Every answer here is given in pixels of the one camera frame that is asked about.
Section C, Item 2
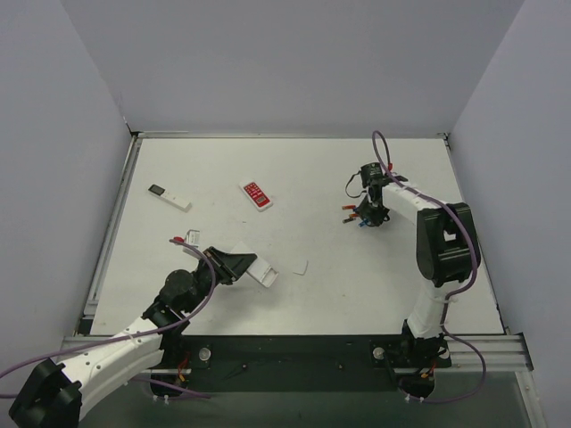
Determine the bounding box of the white grey-faced remote control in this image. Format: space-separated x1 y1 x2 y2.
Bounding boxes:
232 242 278 288

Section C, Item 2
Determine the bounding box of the white battery cover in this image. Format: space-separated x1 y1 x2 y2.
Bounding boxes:
292 259 309 276

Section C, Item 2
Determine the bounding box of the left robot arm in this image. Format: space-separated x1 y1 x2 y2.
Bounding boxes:
8 245 258 427

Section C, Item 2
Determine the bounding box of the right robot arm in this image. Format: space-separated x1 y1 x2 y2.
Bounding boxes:
350 162 481 355

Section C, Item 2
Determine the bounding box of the red remote control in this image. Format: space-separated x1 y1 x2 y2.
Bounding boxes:
239 179 273 212

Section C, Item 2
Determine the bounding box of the slim white remote control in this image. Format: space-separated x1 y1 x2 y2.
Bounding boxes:
148 184 192 212

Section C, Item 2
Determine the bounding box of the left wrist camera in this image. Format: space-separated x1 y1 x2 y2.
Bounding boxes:
181 229 201 257

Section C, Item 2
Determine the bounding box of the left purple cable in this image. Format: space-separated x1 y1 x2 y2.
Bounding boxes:
0 235 218 400

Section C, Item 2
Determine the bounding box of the purple cable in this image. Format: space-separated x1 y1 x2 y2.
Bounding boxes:
0 235 218 400
372 129 487 405

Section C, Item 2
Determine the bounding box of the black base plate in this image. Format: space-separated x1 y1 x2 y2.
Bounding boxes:
151 334 451 398

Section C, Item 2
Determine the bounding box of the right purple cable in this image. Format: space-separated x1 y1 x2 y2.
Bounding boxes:
372 129 487 405

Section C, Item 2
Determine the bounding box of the aluminium front rail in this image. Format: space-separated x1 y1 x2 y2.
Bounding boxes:
53 332 534 375

